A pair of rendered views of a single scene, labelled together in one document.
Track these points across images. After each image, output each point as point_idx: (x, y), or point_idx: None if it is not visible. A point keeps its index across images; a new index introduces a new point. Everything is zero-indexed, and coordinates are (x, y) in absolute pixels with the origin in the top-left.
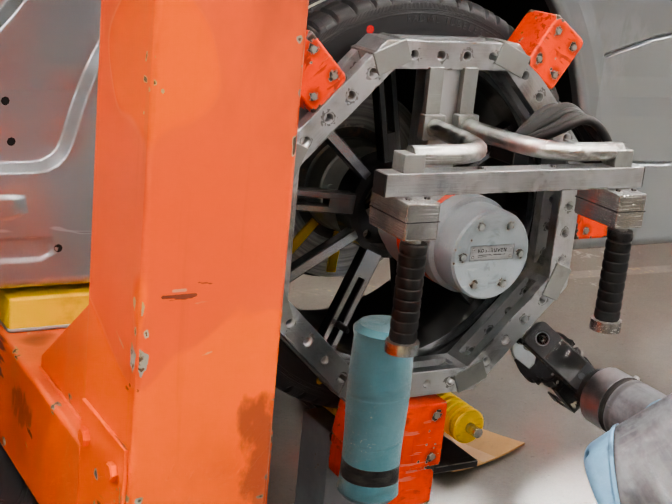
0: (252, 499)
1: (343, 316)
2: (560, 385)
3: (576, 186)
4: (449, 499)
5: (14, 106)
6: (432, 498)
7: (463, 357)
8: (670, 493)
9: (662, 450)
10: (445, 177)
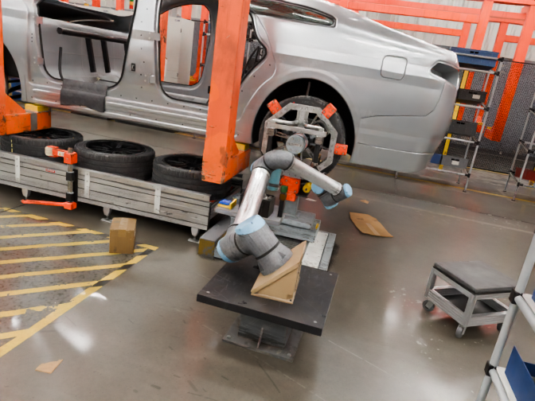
0: (221, 164)
1: None
2: None
3: (309, 133)
4: (355, 236)
5: None
6: (352, 235)
7: None
8: (255, 165)
9: (258, 160)
10: (279, 125)
